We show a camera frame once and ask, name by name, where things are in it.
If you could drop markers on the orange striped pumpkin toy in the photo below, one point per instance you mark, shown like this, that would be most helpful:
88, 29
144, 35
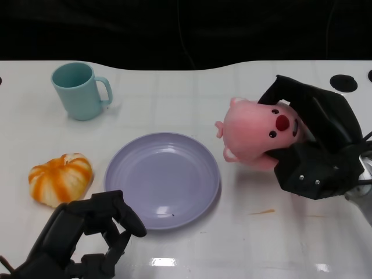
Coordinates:
61, 177

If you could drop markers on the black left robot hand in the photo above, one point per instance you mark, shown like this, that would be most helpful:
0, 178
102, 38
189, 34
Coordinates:
64, 238

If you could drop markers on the pink plush doll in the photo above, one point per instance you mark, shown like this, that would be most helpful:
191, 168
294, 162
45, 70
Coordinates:
247, 130

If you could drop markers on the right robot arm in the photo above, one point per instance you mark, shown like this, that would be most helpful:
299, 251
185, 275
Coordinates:
366, 203

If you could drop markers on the black backdrop cloth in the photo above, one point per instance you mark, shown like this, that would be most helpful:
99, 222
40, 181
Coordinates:
116, 29

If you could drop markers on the teal plastic mug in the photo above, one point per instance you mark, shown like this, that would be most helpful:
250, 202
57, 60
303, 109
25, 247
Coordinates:
78, 98

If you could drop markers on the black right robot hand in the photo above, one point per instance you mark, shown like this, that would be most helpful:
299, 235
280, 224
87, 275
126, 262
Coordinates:
325, 122

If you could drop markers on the purple plastic plate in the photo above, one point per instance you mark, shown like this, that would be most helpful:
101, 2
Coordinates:
162, 180

